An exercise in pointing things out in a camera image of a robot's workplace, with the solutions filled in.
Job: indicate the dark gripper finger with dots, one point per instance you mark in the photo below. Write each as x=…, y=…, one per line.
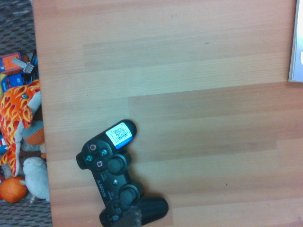
x=133, y=216

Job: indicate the black Sony gamepad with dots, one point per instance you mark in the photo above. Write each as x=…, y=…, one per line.
x=118, y=175

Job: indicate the woven wicker basket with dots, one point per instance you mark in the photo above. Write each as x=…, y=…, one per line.
x=14, y=26

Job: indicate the pale grey plush bird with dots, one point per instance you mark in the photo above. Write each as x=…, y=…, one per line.
x=36, y=177

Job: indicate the orange and grey knitted ball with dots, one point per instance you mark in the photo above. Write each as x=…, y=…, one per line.
x=35, y=134

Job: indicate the orange flame pattern plush fish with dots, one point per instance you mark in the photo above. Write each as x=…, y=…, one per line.
x=14, y=111

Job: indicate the blue toy car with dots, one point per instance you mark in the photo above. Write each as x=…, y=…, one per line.
x=13, y=81

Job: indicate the orange toy truck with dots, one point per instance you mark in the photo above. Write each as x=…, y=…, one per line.
x=9, y=62

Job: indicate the grey cover magazine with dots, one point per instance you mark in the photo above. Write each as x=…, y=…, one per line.
x=297, y=47

